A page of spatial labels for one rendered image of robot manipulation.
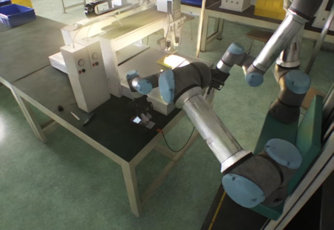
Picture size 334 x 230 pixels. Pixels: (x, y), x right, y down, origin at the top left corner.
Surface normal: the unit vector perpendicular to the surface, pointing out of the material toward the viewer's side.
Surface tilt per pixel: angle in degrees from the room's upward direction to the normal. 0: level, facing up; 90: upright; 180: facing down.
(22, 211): 0
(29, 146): 0
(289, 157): 7
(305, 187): 90
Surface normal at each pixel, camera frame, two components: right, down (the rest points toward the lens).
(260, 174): 0.18, -0.55
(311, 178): -0.51, 0.54
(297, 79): -0.01, -0.69
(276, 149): 0.11, -0.81
